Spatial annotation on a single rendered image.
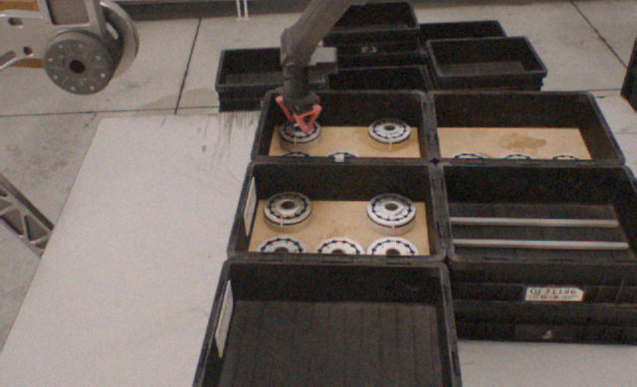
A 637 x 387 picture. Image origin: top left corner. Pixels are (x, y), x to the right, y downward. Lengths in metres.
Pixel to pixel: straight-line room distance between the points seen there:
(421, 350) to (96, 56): 0.86
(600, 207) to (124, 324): 1.04
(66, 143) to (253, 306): 2.27
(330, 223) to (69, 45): 0.65
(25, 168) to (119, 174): 1.47
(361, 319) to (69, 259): 0.74
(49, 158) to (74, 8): 1.93
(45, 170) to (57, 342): 1.85
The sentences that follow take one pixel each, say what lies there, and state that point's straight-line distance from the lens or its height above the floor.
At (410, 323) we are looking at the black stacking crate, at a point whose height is 0.83.
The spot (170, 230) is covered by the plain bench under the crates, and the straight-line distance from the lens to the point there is 1.66.
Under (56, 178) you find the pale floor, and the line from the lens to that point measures 3.20.
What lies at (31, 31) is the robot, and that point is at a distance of 1.61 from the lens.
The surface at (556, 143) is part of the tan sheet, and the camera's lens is 1.73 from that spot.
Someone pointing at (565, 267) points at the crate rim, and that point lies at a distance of 1.26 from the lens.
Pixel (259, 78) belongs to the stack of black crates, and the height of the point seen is 0.49.
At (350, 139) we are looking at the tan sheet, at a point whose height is 0.83.
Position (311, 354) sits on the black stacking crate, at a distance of 1.19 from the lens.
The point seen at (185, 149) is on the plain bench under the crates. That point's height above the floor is 0.70.
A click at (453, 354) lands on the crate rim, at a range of 1.09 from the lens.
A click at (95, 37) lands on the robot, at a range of 1.47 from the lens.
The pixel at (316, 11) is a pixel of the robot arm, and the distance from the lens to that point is 1.30.
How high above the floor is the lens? 1.77
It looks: 37 degrees down
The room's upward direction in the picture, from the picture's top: 2 degrees counter-clockwise
